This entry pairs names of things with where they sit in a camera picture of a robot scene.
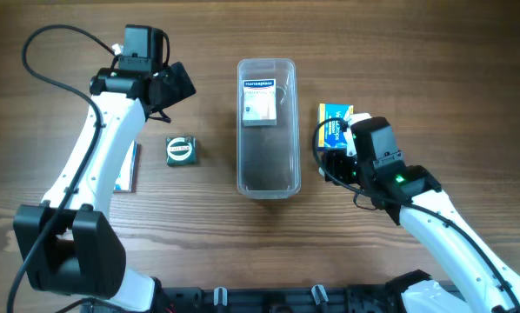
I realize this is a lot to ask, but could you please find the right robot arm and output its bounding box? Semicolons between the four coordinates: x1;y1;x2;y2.
312;113;520;312

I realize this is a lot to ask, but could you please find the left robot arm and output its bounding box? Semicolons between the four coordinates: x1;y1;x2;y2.
6;24;196;312

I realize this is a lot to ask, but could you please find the white Hansaplast plaster box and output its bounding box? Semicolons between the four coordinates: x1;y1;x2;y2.
243;79;277;126

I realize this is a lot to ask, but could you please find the blue VapoDrops lozenge box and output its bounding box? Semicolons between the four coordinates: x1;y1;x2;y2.
317;103;354;151

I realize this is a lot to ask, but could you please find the white Panadol box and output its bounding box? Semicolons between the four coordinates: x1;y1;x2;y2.
114;141;137;193

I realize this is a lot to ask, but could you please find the clear plastic container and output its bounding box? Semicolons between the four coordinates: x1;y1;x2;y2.
237;58;301;200

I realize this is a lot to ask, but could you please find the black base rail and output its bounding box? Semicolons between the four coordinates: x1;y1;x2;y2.
163;284;401;313

